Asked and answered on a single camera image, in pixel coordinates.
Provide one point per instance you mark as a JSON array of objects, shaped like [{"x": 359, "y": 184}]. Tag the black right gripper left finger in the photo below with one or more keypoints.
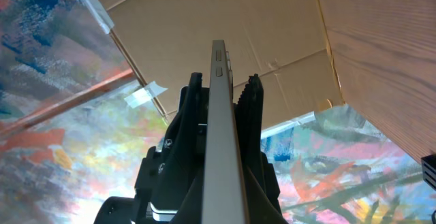
[{"x": 177, "y": 174}]

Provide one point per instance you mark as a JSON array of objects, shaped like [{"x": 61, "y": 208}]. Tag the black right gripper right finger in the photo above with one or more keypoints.
[{"x": 261, "y": 186}]

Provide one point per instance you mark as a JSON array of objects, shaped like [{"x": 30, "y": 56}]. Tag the colourful painted backdrop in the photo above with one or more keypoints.
[{"x": 69, "y": 140}]

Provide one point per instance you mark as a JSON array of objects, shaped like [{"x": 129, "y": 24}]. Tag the brown cardboard panel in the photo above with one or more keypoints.
[{"x": 282, "y": 41}]

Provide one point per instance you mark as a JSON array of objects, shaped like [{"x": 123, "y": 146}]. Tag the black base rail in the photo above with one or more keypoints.
[{"x": 429, "y": 171}]

